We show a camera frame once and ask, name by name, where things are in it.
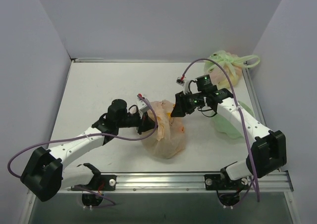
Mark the translucent orange banana-print bag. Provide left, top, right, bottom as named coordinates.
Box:
left=141, top=100, right=186, bottom=159

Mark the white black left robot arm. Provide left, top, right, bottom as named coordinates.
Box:
left=20, top=96, right=158, bottom=202

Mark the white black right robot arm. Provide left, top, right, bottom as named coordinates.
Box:
left=171, top=75, right=287, bottom=189

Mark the tied green bag of fruit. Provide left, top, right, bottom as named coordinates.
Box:
left=204, top=51, right=261, bottom=89

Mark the pale green scalloped plate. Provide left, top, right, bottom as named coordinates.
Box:
left=211, top=99, right=254, bottom=139

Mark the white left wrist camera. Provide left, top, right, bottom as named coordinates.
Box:
left=136, top=94, right=151, bottom=116

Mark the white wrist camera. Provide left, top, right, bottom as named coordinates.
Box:
left=136, top=94, right=151, bottom=116
left=176, top=76, right=196, bottom=94

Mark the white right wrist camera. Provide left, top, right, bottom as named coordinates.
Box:
left=176, top=76, right=196, bottom=94

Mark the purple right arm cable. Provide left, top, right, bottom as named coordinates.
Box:
left=182, top=58, right=261, bottom=207

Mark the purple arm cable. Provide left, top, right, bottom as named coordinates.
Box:
left=7, top=95, right=159, bottom=207
left=182, top=58, right=261, bottom=207

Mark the aluminium table edge rail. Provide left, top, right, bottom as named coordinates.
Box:
left=27, top=170, right=294, bottom=194

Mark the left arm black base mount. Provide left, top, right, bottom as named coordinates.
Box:
left=71, top=174, right=117, bottom=191

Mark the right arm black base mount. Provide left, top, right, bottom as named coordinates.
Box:
left=204, top=172, right=249, bottom=191

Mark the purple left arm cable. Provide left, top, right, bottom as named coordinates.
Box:
left=7, top=95, right=159, bottom=207

